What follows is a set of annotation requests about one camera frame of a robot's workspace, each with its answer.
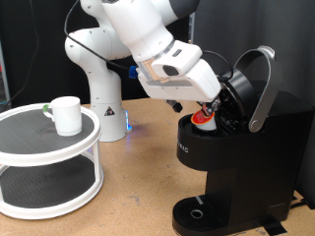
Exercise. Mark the black Keurig coffee machine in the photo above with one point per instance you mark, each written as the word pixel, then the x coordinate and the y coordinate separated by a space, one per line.
pixel 259 157

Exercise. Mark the orange red coffee pod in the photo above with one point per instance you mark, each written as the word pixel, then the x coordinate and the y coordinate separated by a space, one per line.
pixel 205 123

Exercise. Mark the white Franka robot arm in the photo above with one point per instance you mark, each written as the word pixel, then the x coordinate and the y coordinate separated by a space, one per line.
pixel 105 98

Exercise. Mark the white two-tier turntable shelf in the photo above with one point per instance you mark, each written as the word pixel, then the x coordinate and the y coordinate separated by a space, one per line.
pixel 46 144

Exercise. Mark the gray partition panel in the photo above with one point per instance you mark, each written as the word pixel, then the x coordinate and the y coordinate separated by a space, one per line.
pixel 288 26

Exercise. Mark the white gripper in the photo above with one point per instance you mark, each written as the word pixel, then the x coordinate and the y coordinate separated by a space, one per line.
pixel 183 87

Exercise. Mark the black tape strip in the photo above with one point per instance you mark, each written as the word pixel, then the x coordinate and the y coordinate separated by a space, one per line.
pixel 274 226

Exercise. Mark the metal rack frame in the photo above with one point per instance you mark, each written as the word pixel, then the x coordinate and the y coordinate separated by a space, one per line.
pixel 4 75

